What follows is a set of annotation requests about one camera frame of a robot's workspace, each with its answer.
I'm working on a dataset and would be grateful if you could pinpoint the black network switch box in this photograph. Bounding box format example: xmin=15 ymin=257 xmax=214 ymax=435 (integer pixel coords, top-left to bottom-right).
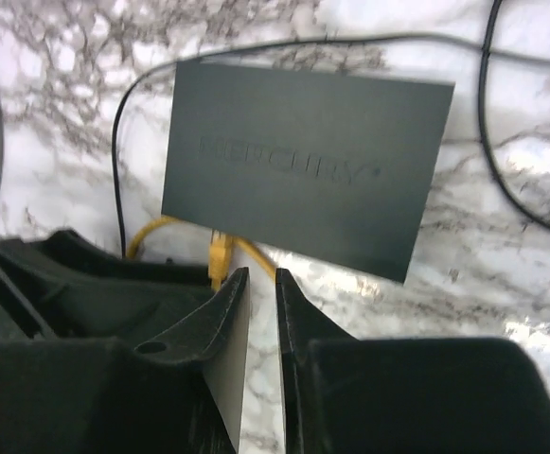
xmin=162 ymin=61 xmax=454 ymax=282

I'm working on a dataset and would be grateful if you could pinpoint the black power cord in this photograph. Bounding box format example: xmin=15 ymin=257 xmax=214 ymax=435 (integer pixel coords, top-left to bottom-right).
xmin=112 ymin=0 xmax=550 ymax=259

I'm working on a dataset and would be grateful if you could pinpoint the yellow ethernet cable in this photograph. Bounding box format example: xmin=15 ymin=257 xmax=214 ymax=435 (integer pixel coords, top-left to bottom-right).
xmin=127 ymin=215 xmax=278 ymax=292

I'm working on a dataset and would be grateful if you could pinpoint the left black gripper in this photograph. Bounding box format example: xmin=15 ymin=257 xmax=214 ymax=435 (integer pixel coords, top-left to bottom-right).
xmin=0 ymin=167 xmax=251 ymax=454

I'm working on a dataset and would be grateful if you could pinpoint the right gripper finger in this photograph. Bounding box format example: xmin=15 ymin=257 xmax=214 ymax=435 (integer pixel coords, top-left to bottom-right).
xmin=275 ymin=269 xmax=550 ymax=453

